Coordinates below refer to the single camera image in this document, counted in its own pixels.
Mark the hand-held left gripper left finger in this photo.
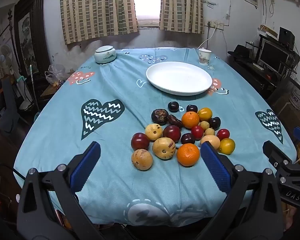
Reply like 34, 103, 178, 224
16, 141, 102, 240

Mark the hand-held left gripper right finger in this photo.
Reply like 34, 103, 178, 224
197, 141, 284, 240

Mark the yellow-green persimmon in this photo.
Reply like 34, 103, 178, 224
218, 138, 236, 155

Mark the smooth pale yellow pepino melon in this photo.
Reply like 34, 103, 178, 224
200, 135, 221, 151

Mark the orange mandarin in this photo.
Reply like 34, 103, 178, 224
177, 143, 200, 167
181, 111, 200, 129

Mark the small red plum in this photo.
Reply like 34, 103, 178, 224
217, 128, 230, 141
191, 126, 205, 140

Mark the orange-yellow persimmon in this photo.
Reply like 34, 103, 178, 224
197, 107, 213, 122

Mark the striped pepino melon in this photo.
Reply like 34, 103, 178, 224
131, 149, 153, 171
152, 137, 176, 160

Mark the large red plum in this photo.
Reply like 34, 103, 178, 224
163, 125, 182, 143
131, 133, 150, 151

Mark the shrivelled dark passion fruit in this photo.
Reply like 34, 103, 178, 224
167, 114, 183, 128

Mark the yellow spotted pepino melon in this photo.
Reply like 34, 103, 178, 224
145, 124, 163, 141

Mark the round dark passion fruit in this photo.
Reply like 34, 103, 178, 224
151, 108, 168, 125

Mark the white oval plate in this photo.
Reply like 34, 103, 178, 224
146, 61, 213, 96

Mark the blue printed tablecloth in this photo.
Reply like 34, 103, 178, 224
14, 47, 297, 227

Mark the black computer desk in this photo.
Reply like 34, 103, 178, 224
227, 55, 290, 98

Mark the black computer monitor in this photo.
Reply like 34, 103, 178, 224
259, 40, 289, 72

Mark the black speaker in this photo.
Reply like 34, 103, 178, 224
279, 27, 295, 50

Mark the clear plastic bag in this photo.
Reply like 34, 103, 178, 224
45, 64, 65, 85

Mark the black hat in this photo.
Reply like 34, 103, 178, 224
227, 44, 250, 59

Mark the white paper cup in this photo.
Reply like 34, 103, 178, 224
198, 48, 212, 66

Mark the white lidded ceramic jar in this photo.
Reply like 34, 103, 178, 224
94, 45, 117, 64

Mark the white standing fan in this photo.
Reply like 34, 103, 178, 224
0, 44, 14, 75

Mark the dark framed painting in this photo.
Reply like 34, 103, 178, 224
14, 0, 50, 74

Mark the wide checked curtain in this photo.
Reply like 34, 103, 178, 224
59, 0, 140, 45

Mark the narrow checked curtain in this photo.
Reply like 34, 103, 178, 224
159, 0, 205, 34

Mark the bright window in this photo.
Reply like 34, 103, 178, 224
131, 0, 163, 28

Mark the white mop handle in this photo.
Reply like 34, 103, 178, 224
29, 65, 40, 113

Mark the white power cable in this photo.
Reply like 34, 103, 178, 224
196, 27, 215, 49

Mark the white wall socket strip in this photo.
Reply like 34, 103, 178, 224
205, 21, 225, 30

